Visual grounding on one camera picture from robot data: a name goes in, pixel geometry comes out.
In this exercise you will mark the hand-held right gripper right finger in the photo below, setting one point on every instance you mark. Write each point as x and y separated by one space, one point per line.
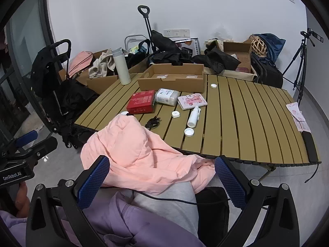
230 182

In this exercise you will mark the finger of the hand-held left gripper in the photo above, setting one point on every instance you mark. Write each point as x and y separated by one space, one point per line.
43 146
25 137

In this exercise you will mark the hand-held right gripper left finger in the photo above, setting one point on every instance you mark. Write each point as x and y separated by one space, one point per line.
93 182

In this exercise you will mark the white spray bottle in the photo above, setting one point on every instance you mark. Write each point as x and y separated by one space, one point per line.
193 117

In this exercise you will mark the pink wipes packet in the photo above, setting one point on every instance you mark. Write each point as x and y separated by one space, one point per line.
192 101

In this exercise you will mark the red cardboard box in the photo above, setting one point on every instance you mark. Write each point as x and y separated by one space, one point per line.
141 102

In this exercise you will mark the white wipes packet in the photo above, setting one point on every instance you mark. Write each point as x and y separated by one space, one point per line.
165 96

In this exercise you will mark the shallow cardboard tray box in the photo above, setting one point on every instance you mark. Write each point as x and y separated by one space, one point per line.
177 78

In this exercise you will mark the person's left hand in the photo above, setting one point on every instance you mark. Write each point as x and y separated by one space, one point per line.
21 198

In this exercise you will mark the black stroller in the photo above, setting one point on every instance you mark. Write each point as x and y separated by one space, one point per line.
66 100

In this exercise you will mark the pink jacket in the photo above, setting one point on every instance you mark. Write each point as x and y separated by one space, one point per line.
138 154

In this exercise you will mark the person's purple hoodie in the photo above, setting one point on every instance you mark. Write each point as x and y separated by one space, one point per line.
128 223

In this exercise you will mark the person's grey pants leg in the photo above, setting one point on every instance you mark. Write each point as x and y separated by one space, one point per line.
169 208

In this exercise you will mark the large open cardboard box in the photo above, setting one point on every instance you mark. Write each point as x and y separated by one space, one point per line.
102 83

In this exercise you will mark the black phone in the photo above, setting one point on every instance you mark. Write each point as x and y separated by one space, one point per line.
311 146

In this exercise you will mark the pink backpack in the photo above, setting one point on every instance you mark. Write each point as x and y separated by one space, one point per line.
81 61

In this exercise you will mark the dark-framed glass door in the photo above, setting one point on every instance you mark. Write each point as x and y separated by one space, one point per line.
20 43

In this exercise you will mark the pink printed paper packets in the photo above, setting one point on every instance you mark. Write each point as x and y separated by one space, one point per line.
297 115

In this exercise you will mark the beige cloth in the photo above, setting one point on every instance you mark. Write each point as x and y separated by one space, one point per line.
101 65

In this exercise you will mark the beige fabric bag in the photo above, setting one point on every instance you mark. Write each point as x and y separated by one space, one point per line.
241 76

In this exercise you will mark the white thermos bottle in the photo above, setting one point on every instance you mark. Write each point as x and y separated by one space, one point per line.
121 67

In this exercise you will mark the small white plastic piece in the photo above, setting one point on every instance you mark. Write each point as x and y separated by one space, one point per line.
192 77
161 76

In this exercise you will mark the black backpack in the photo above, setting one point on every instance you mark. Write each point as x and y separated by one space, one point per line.
267 73

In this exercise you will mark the cardboard box with flap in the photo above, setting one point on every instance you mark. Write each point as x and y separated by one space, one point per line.
241 56

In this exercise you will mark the teal and yellow cloth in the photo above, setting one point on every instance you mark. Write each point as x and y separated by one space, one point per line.
135 49

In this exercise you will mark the black tripod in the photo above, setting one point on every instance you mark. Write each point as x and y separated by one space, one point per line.
300 64

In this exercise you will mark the wicker ball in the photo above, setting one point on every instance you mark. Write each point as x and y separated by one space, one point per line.
259 46

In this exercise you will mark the printed product box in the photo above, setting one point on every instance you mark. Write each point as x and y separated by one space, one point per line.
186 46

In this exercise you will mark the blue bag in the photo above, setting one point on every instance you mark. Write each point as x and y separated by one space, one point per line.
275 45

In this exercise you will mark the black clothing pile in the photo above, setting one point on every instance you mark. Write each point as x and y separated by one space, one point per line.
167 49

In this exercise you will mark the white metal frame stool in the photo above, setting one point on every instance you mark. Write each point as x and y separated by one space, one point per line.
129 40

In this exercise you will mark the white wall socket strip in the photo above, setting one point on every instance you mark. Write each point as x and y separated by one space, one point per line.
176 33

